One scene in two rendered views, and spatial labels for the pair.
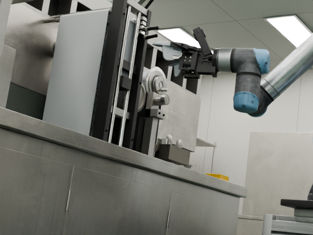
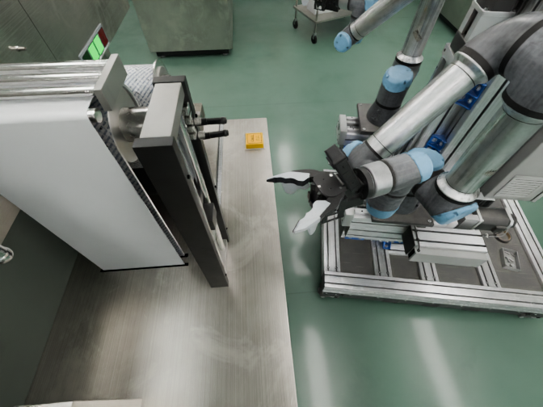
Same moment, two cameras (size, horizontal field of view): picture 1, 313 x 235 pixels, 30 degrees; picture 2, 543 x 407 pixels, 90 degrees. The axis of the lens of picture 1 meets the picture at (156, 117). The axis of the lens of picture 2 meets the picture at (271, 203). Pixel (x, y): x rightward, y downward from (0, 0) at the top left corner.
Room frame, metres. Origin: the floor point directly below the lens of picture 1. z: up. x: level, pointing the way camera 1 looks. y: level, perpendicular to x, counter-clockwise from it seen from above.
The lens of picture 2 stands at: (1.57, 0.23, 1.67)
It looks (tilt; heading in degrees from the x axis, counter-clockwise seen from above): 55 degrees down; 320
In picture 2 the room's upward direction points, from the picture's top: straight up
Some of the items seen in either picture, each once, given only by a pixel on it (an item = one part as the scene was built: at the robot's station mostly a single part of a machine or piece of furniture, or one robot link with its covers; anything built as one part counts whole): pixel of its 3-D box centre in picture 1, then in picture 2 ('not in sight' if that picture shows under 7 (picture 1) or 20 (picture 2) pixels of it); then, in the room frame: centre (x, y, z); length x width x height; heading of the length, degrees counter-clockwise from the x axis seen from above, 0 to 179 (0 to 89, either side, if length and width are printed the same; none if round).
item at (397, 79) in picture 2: not in sight; (394, 85); (2.08, -0.92, 0.98); 0.13 x 0.12 x 0.14; 108
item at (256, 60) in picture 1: (250, 62); (401, 171); (1.70, -0.26, 1.21); 0.11 x 0.08 x 0.09; 70
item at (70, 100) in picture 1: (67, 82); (81, 214); (2.09, 0.34, 1.17); 0.34 x 0.05 x 0.54; 55
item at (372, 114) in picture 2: not in sight; (385, 108); (2.08, -0.91, 0.87); 0.15 x 0.15 x 0.10
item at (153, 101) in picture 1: (153, 131); not in sight; (2.22, 0.01, 1.05); 0.06 x 0.05 x 0.31; 55
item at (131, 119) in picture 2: not in sight; (142, 124); (2.06, 0.14, 1.33); 0.06 x 0.06 x 0.06; 55
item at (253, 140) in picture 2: (216, 177); (254, 140); (2.27, -0.26, 0.91); 0.07 x 0.07 x 0.02; 55
